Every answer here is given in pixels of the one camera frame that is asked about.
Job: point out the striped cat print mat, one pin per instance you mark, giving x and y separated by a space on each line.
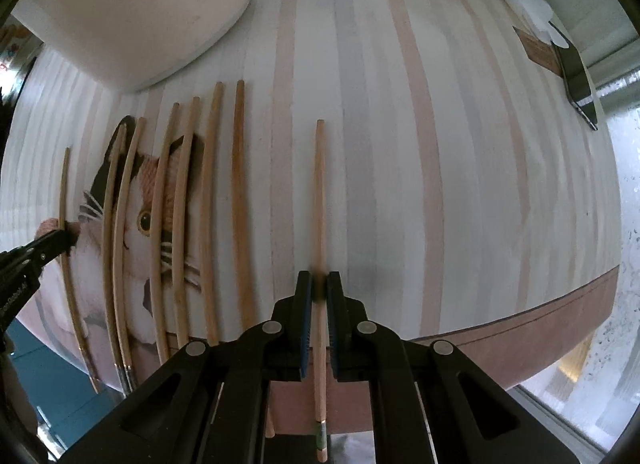
400 144

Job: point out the green-banded wooden chopstick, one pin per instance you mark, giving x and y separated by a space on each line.
320 194

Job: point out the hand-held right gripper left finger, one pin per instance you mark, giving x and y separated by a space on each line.
303 324

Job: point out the single plain wooden chopstick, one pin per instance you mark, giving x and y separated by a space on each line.
63 194

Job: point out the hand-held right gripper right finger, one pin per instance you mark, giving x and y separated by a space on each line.
334 324

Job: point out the set of wooden chopsticks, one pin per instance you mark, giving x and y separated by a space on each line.
238 194

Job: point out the black glossy flat object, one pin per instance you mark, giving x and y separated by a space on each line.
577 79

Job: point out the teal cabinet front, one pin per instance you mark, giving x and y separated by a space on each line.
55 384

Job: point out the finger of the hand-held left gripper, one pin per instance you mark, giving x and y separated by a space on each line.
50 246

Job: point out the small wooden block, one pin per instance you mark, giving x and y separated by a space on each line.
537 51

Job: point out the white round utensil holder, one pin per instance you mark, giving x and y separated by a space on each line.
150 9

